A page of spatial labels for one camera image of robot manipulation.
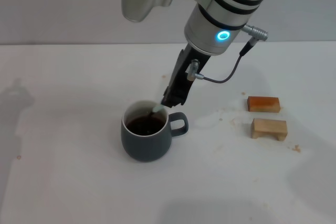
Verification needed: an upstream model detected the orange stained wooden block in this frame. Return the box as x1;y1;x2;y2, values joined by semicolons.
247;95;281;114

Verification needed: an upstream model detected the grey ceramic coffee cup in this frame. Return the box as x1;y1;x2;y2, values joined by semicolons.
120;100;189;163

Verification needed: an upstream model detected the pale notched wooden block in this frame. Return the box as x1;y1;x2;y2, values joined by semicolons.
250;118;288;140

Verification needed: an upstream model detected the blue handled metal spoon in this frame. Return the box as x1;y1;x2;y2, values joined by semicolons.
149;103;166;120

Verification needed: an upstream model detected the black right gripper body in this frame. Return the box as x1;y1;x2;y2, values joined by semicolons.
162;45;212;104

